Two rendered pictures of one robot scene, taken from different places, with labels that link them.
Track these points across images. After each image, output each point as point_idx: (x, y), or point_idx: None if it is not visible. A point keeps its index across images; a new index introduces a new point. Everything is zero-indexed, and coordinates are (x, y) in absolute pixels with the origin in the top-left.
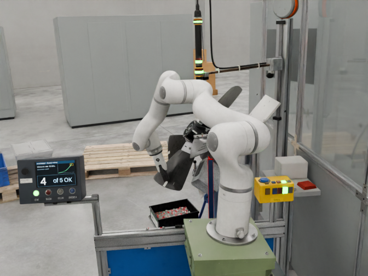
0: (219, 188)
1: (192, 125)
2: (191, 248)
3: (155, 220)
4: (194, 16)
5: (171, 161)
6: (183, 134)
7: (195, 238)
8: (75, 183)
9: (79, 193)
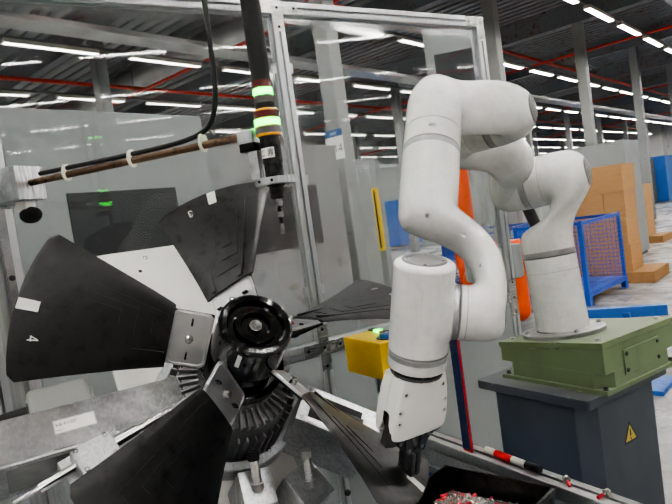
0: (570, 257)
1: (257, 309)
2: (656, 322)
3: None
4: None
5: (343, 434)
6: (270, 349)
7: (629, 328)
8: None
9: None
